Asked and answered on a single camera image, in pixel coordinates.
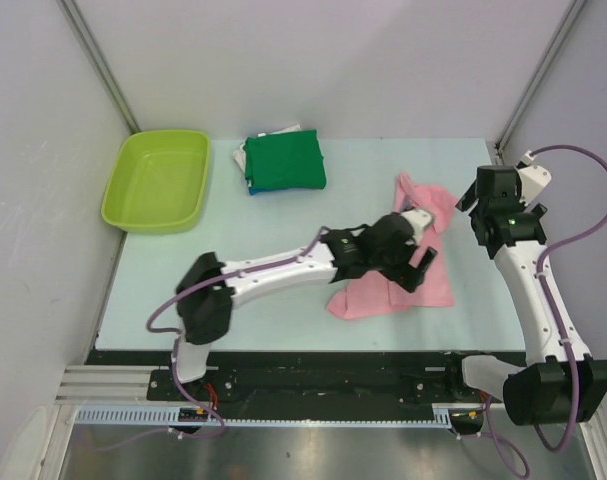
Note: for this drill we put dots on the left aluminium corner post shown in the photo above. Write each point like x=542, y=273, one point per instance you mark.
x=94, y=54

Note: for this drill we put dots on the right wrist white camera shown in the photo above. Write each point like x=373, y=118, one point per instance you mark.
x=534, y=178

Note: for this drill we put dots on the green folded t-shirt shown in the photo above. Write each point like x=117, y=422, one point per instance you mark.
x=285, y=161

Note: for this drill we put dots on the lime green plastic tub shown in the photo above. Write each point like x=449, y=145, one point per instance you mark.
x=158, y=182

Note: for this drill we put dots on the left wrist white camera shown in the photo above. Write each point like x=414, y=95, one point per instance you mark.
x=420, y=221

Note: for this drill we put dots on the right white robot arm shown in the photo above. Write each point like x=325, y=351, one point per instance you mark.
x=561, y=380

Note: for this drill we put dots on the white folded t-shirt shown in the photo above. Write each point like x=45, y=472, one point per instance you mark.
x=239, y=155

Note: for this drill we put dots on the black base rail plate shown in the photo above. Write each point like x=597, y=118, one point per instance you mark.
x=339, y=382

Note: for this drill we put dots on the white slotted cable duct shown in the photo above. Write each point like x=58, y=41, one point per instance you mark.
x=434, y=416

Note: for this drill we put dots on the right aluminium corner post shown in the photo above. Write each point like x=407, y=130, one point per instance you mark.
x=551, y=54

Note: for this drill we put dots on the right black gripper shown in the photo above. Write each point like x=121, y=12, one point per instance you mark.
x=468, y=199

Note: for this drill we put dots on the aluminium corner post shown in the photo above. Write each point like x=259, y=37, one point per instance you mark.
x=94, y=54
x=551, y=54

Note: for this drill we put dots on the aluminium extrusion crossbar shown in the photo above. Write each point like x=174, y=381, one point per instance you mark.
x=104, y=384

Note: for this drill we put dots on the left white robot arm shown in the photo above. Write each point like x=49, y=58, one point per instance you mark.
x=213, y=289

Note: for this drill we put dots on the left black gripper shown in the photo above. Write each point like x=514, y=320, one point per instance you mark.
x=405, y=275

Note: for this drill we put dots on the wrist white camera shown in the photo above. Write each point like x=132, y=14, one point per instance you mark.
x=420, y=221
x=534, y=178

